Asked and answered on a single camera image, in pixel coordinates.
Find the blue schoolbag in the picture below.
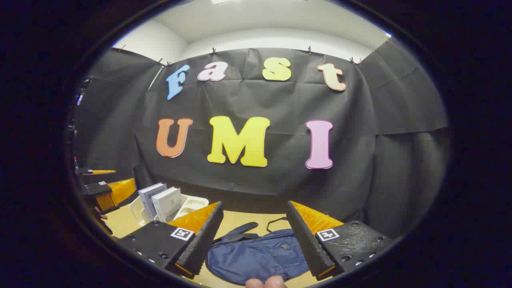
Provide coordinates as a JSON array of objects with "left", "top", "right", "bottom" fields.
[{"left": 205, "top": 217, "right": 312, "bottom": 286}]

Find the white bookshelf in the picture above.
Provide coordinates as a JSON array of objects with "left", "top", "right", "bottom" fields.
[{"left": 129, "top": 194, "right": 209, "bottom": 227}]

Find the grey cover book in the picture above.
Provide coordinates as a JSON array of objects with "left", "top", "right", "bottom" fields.
[{"left": 138, "top": 183, "right": 168, "bottom": 220}]

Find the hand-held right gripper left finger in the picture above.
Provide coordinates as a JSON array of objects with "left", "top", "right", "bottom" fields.
[{"left": 118, "top": 201, "right": 224, "bottom": 280}]

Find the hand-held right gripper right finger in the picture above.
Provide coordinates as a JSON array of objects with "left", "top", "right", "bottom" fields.
[{"left": 286, "top": 201, "right": 396, "bottom": 281}]

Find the black backdrop cloth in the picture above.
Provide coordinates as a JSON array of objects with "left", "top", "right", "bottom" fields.
[{"left": 72, "top": 38, "right": 450, "bottom": 240}]

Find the white cover book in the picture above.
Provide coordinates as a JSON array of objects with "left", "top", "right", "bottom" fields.
[{"left": 152, "top": 187, "right": 183, "bottom": 223}]

